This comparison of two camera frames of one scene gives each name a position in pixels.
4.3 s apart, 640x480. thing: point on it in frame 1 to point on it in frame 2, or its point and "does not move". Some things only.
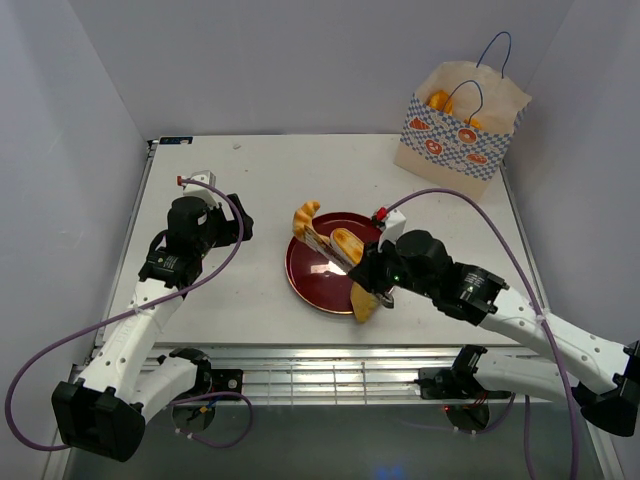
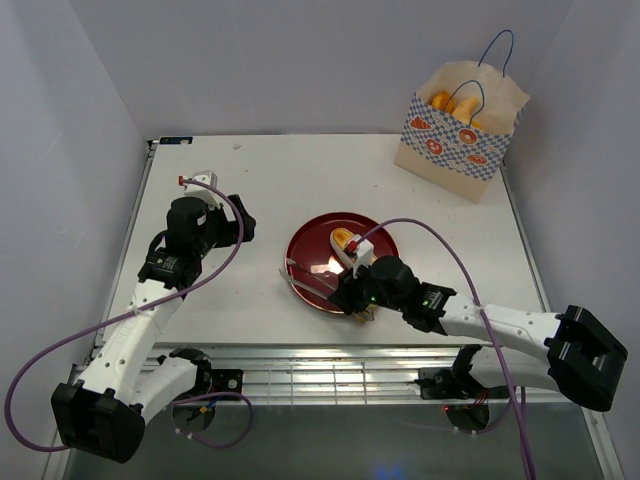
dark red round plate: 316,277 does not move
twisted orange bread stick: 438,101 does not move
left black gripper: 230,227 does not move
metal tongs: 324,250 to 314,284
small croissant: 304,215 to 464,109
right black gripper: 367,273 to 347,298
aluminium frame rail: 318,373 does not move
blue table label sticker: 176,140 does not move
